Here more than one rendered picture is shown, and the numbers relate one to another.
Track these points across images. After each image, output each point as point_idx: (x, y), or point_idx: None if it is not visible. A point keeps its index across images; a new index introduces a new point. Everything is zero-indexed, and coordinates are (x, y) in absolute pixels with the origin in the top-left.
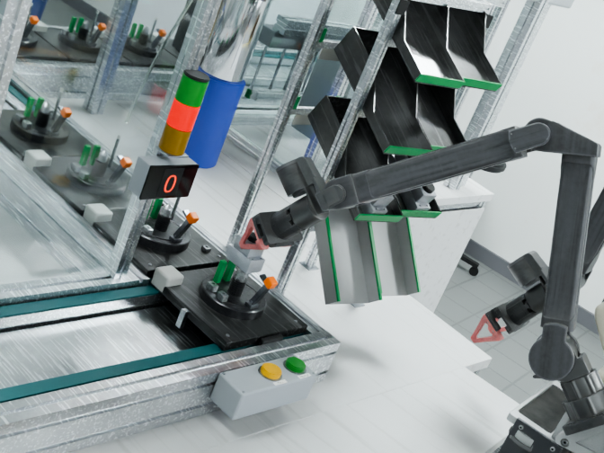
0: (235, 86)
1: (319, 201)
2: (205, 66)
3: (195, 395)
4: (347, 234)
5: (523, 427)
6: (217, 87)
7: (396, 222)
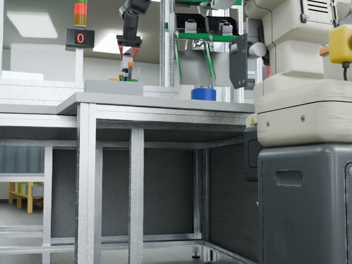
0: (206, 88)
1: (126, 6)
2: (193, 87)
3: (73, 93)
4: (198, 64)
5: (231, 42)
6: (198, 91)
7: (208, 39)
